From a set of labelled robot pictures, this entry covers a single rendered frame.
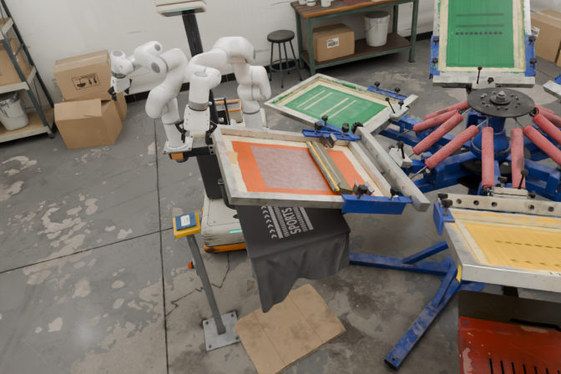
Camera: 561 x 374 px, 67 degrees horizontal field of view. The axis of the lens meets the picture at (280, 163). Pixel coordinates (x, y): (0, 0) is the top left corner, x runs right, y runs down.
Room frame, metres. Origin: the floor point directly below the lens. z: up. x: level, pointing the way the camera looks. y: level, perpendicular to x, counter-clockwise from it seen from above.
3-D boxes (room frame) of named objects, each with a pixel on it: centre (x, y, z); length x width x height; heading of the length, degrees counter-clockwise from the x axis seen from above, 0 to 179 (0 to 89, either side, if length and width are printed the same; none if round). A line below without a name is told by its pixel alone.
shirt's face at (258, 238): (1.57, -0.01, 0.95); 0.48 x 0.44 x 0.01; 101
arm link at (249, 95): (2.05, 0.11, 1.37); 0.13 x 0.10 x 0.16; 74
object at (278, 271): (1.37, -0.05, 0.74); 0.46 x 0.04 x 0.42; 101
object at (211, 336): (1.59, 0.51, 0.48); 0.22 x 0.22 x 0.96; 11
